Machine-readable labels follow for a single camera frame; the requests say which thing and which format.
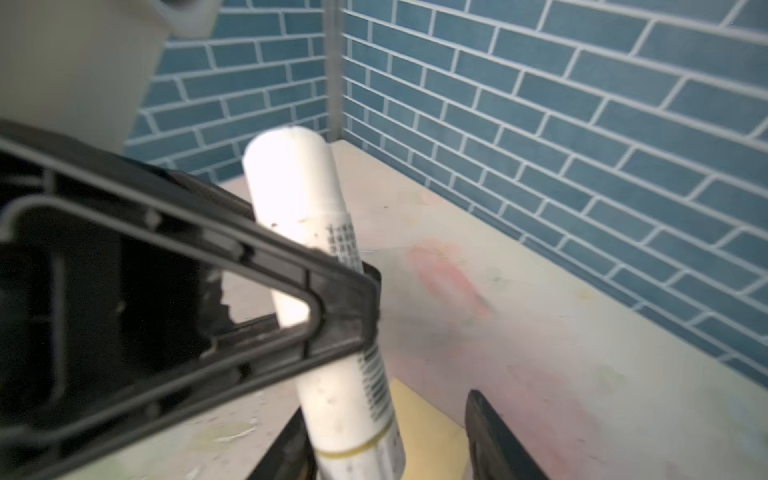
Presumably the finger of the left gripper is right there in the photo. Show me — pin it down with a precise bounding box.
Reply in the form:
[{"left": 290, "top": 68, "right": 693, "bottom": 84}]
[{"left": 1, "top": 121, "right": 381, "bottom": 479}]

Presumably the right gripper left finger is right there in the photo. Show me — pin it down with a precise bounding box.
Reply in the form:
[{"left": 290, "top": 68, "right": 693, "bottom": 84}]
[{"left": 247, "top": 409, "right": 318, "bottom": 480}]

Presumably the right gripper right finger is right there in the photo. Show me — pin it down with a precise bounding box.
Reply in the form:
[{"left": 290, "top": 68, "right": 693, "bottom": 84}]
[{"left": 465, "top": 390, "right": 549, "bottom": 480}]

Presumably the yellow envelope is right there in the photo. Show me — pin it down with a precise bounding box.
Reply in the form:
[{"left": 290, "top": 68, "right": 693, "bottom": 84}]
[{"left": 389, "top": 379, "right": 469, "bottom": 480}]

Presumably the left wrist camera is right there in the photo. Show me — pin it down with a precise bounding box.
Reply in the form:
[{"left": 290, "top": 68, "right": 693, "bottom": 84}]
[{"left": 0, "top": 0, "right": 224, "bottom": 156}]

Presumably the left corner aluminium post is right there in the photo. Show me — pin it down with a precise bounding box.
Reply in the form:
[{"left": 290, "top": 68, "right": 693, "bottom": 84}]
[{"left": 322, "top": 0, "right": 343, "bottom": 142}]

